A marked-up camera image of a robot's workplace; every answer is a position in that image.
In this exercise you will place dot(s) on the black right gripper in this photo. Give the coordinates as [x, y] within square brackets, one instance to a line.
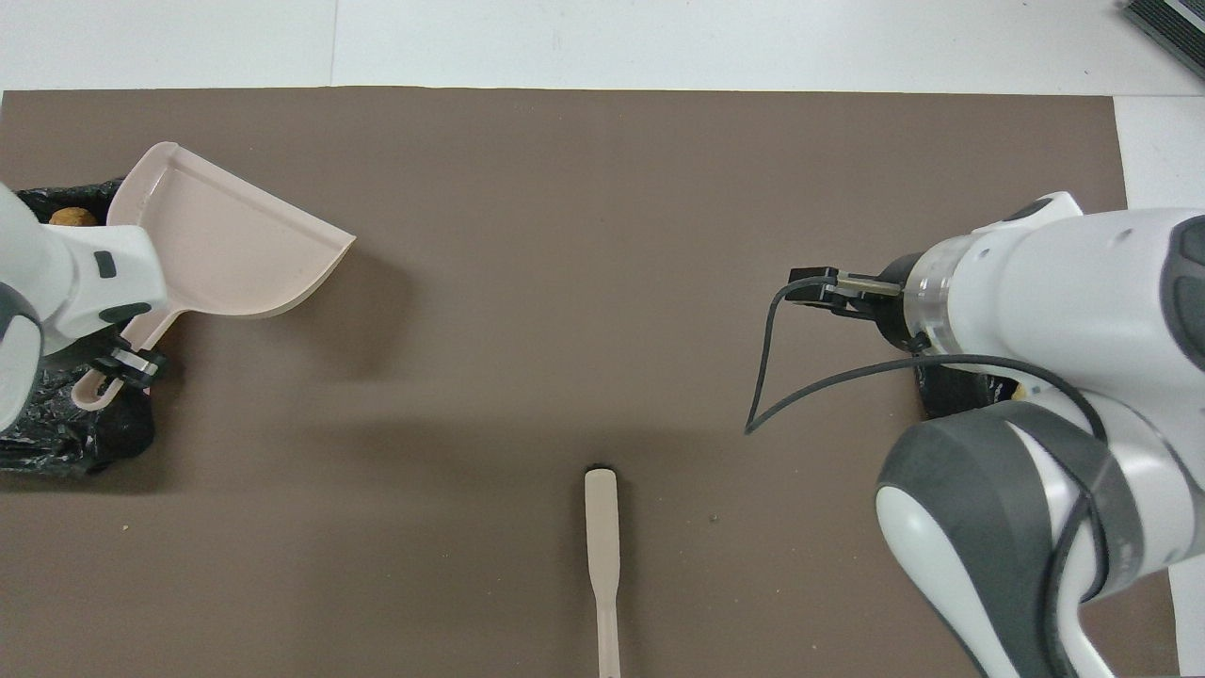
[902, 301]

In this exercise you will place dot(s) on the beige brush with black bristles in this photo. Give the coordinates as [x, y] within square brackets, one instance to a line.
[602, 546]

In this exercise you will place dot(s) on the crumpled bin with black bag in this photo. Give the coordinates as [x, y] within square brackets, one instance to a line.
[66, 438]

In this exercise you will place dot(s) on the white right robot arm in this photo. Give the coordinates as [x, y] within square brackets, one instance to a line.
[1054, 301]

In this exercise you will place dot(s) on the brown table mat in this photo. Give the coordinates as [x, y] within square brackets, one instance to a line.
[527, 282]

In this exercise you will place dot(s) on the beige plastic dustpan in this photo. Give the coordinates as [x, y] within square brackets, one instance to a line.
[226, 245]

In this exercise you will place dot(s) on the brown bread roll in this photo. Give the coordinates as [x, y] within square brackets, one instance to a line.
[73, 217]

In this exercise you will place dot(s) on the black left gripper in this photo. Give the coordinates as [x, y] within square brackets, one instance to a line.
[99, 347]

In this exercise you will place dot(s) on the boxy bin with black bag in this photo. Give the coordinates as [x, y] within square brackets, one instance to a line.
[960, 391]

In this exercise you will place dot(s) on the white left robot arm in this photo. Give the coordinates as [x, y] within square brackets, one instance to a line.
[56, 273]

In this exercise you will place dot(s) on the black ribbed object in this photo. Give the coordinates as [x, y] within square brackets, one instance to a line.
[1172, 28]

